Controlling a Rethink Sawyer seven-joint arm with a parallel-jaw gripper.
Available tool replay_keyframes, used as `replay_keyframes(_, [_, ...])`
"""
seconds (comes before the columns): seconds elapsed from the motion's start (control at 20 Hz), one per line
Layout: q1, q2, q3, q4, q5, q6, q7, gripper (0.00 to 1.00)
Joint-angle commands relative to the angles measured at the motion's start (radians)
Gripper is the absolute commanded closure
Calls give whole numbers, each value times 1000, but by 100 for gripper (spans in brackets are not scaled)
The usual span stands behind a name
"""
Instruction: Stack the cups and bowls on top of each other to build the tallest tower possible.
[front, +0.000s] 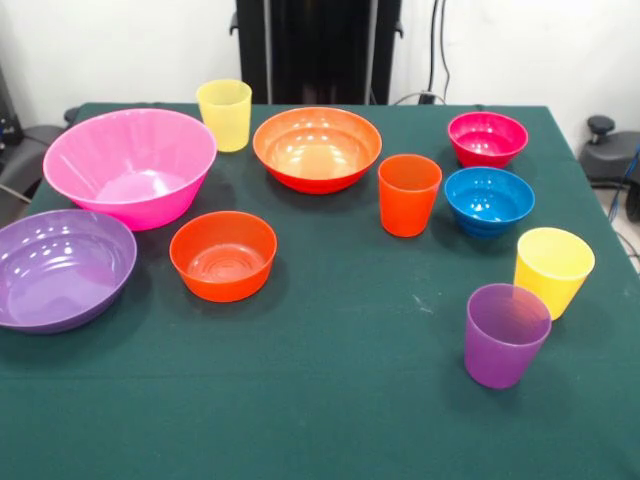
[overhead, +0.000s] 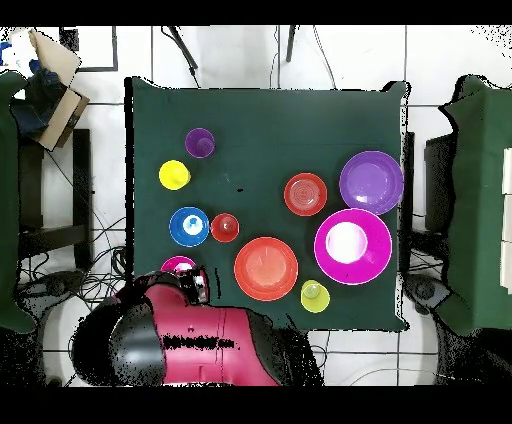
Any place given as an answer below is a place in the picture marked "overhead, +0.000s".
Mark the small blue bowl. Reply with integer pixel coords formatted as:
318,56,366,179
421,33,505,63
168,206,211,248

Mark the small pink-red bowl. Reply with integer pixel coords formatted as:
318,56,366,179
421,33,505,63
160,255,198,277

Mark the orange cup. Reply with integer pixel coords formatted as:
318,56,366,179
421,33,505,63
210,212,241,244

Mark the small orange bowl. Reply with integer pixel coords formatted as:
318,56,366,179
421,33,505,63
283,172,329,218

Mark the large orange bowl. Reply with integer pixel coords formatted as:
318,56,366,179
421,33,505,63
233,236,300,302

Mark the dark green tablecloth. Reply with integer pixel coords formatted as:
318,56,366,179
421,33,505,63
125,76,411,333

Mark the purple cup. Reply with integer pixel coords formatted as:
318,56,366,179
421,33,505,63
184,127,216,160

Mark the bright yellow cup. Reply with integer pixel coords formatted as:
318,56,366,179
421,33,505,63
158,159,192,192

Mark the pale yellow cup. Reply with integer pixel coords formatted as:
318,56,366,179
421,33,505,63
300,279,332,314

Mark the purple bowl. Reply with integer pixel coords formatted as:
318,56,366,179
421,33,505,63
338,150,406,216

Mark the large pink bowl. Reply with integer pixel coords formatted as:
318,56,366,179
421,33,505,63
313,207,394,286

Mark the black tripod leg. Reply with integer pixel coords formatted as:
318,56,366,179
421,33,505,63
285,24,298,64
160,25,200,87

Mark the black stool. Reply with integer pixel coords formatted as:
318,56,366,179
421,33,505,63
17,127,94,271

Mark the black box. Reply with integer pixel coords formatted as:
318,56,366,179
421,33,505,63
423,133,457,233

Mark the cardboard box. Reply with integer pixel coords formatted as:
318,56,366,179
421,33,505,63
9,28,91,153

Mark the green-covered side table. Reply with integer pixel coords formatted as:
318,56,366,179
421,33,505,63
0,70,37,335
435,74,512,337

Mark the dark blue cloth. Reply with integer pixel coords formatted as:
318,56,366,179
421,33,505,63
9,59,67,139

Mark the white box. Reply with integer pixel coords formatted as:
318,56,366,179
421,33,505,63
501,147,512,196
501,195,512,242

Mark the tangle of floor cables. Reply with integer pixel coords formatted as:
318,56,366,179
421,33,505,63
17,215,135,309

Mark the black pedestal foot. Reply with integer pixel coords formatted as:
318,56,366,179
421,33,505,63
15,269,85,317
403,273,451,315

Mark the black square frame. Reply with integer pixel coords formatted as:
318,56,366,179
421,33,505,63
59,25,119,73

